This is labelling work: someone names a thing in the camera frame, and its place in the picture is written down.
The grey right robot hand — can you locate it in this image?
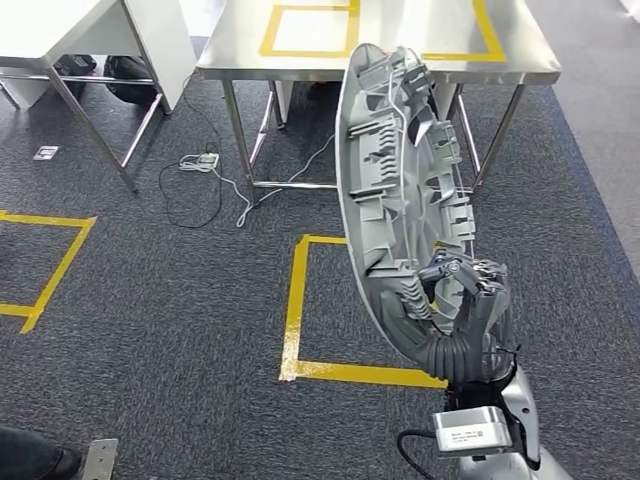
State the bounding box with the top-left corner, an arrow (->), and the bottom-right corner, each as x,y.
417,250 -> 516,386

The grey plastic wheel hubcap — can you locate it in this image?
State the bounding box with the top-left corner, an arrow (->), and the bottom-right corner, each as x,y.
334,42 -> 477,372

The yellow workbench tape square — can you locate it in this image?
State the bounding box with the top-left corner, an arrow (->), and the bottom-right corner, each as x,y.
259,0 -> 361,59
422,0 -> 507,65

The stainless steel workbench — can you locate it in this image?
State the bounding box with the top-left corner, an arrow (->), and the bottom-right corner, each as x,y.
196,0 -> 564,208

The yellow floor tape square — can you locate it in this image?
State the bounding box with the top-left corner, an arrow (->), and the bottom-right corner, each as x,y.
0,210 -> 97,335
278,233 -> 450,390

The white power strip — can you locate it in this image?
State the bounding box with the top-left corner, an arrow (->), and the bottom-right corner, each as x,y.
179,152 -> 221,175

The black bag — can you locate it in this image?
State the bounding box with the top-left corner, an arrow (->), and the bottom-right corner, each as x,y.
54,54 -> 97,87
103,55 -> 160,107

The person's foot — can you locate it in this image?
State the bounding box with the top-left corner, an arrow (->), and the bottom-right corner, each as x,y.
0,423 -> 84,480

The white table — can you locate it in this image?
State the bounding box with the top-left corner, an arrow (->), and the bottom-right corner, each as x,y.
0,0 -> 197,195

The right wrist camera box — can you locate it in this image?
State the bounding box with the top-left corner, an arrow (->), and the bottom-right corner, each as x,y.
432,405 -> 515,460

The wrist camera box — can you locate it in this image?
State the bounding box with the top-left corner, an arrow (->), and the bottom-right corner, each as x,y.
432,405 -> 515,460
81,437 -> 120,480

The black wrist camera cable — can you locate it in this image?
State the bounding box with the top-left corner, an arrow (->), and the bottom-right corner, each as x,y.
396,429 -> 444,480

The white floor cable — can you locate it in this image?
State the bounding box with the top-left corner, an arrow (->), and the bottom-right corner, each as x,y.
210,132 -> 337,230

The black floor cable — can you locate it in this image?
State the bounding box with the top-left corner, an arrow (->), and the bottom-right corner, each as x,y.
158,69 -> 224,231

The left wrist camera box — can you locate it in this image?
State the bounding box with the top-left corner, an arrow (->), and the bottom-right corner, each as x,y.
81,437 -> 120,480

